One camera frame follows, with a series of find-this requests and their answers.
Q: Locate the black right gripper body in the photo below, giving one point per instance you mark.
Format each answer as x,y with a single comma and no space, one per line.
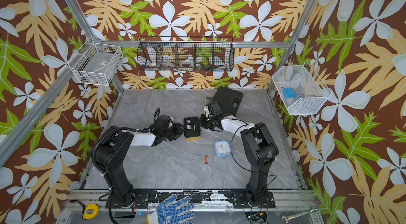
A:
208,122

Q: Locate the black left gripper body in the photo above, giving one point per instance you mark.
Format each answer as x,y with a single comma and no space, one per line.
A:
173,132

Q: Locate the yellow square alarm clock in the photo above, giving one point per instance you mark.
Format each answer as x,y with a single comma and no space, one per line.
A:
192,129

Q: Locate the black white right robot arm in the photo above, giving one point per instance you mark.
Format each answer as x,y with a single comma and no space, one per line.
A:
259,147

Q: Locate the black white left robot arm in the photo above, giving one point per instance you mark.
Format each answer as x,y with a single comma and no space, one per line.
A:
111,148

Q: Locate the black plastic tool case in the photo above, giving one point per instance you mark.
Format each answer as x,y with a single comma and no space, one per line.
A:
227,100

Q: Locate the blue object in basket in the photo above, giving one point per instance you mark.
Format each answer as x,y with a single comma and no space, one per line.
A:
289,93

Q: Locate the blue white knit glove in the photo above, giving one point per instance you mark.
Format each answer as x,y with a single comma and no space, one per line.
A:
173,211

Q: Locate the green circuit board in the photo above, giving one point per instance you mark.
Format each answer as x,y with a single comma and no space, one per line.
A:
257,217

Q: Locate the yellow tape measure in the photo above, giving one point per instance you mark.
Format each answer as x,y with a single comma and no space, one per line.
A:
90,211

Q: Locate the silver open-end wrench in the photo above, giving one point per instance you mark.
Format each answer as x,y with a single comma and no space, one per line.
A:
286,219

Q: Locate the black wire basket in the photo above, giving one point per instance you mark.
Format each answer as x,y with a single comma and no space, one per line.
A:
185,53

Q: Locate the white wire basket left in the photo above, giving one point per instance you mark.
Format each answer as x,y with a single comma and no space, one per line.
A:
96,62

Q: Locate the white wire basket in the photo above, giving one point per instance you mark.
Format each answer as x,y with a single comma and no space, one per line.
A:
312,92
96,62

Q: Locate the white wire basket right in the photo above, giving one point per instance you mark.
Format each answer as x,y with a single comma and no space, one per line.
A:
312,92

